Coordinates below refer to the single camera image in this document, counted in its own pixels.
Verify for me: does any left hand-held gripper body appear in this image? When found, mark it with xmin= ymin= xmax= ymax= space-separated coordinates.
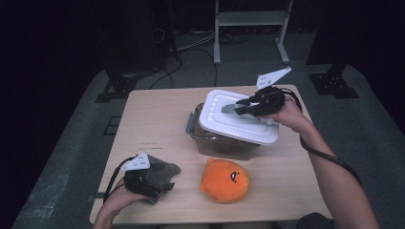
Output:
xmin=120 ymin=152 xmax=160 ymax=198

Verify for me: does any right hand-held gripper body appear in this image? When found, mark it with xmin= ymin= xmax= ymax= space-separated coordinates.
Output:
xmin=252 ymin=66 xmax=292 ymax=117

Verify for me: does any grey fuzzy cloth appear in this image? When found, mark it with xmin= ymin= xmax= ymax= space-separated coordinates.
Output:
xmin=144 ymin=155 xmax=181 ymax=205

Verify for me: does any white lid with grey handle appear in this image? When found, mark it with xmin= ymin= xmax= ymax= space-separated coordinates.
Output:
xmin=199 ymin=89 xmax=281 ymax=147

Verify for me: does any clear brown storage box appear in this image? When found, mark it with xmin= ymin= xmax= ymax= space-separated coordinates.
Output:
xmin=184 ymin=102 xmax=266 ymax=161

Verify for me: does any orange plush toy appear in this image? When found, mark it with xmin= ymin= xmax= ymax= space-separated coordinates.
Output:
xmin=199 ymin=157 xmax=251 ymax=204

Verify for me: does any person's right hand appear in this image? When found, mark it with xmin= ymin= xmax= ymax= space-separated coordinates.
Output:
xmin=259 ymin=94 xmax=311 ymax=133

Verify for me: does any person's left hand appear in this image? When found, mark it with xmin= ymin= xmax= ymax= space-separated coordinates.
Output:
xmin=101 ymin=177 xmax=151 ymax=218

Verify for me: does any black tape strip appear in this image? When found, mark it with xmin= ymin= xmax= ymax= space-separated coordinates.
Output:
xmin=87 ymin=191 xmax=108 ymax=203

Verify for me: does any black stand base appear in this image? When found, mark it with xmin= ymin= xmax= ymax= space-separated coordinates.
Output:
xmin=305 ymin=0 xmax=361 ymax=99
xmin=94 ymin=60 xmax=160 ymax=104

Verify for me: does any white metal stand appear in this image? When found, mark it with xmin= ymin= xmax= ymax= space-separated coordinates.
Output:
xmin=213 ymin=0 xmax=294 ymax=66

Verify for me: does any dark equipment rack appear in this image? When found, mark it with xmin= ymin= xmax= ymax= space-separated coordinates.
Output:
xmin=152 ymin=0 xmax=180 ymax=63

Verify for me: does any person's dark clothing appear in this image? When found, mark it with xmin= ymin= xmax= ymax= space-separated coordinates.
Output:
xmin=295 ymin=212 xmax=333 ymax=229

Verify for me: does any long black cable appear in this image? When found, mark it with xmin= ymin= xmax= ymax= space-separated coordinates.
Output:
xmin=149 ymin=47 xmax=221 ymax=90

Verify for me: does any white cable bundle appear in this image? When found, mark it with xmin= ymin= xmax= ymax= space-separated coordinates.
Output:
xmin=175 ymin=30 xmax=218 ymax=53

